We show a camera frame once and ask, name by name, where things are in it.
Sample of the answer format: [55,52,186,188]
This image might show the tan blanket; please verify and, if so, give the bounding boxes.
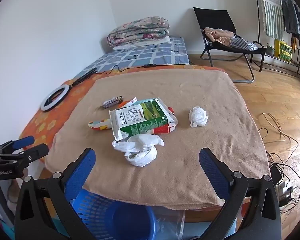
[44,69,270,210]

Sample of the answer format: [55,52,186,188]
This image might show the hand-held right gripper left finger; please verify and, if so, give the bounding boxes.
[14,148,97,240]

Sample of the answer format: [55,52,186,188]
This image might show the black folding chair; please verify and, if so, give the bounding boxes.
[193,7,267,83]

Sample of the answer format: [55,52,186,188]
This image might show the dark hanging jacket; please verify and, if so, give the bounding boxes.
[281,0,300,42]

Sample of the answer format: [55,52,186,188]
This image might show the white plastic wrapper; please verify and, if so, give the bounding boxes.
[112,134,165,153]

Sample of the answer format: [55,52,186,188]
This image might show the pink clothes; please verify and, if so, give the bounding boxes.
[203,27,237,46]

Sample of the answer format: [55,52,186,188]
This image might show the green white milk carton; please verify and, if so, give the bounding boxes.
[109,97,178,142]

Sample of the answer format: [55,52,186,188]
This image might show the dark snack wrapper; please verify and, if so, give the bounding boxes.
[102,96,123,109]

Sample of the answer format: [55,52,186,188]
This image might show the green striped hanging cloth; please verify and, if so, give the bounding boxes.
[256,0,285,38]

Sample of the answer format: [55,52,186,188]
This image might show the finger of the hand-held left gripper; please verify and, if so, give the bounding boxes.
[15,144,50,167]
[0,136,35,155]

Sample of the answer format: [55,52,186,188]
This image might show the colourful long wrapper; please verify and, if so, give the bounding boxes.
[87,118,113,131]

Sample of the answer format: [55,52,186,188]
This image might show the blue checked mattress sheet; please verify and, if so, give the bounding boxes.
[75,36,190,74]

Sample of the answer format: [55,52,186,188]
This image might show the clear plastic bag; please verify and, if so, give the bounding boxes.
[150,209,188,240]

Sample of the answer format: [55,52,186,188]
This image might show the black clothes rack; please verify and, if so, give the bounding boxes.
[251,0,300,84]

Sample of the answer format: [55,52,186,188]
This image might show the black ring light stand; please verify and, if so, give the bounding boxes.
[70,67,98,87]

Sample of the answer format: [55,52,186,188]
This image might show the red carton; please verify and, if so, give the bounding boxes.
[152,107,178,134]

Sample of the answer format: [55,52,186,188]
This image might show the black power adapter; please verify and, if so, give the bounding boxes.
[269,165,282,183]

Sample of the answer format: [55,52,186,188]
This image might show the folded floral quilt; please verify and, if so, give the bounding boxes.
[107,17,170,47]

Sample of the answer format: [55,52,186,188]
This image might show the black floor cables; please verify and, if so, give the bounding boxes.
[259,127,300,213]

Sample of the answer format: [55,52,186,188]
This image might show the blue plastic basket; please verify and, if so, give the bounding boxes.
[70,189,157,240]

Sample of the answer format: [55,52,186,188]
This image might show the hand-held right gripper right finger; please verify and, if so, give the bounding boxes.
[199,147,282,240]

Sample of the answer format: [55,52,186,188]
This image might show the white ring light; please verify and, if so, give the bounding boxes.
[40,84,71,112]

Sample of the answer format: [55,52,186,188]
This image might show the white power strip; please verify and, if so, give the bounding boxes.
[277,180,293,203]

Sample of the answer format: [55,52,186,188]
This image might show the tan floor cable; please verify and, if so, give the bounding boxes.
[261,112,300,143]

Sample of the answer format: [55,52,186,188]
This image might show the yellow bag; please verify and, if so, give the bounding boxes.
[274,39,294,63]

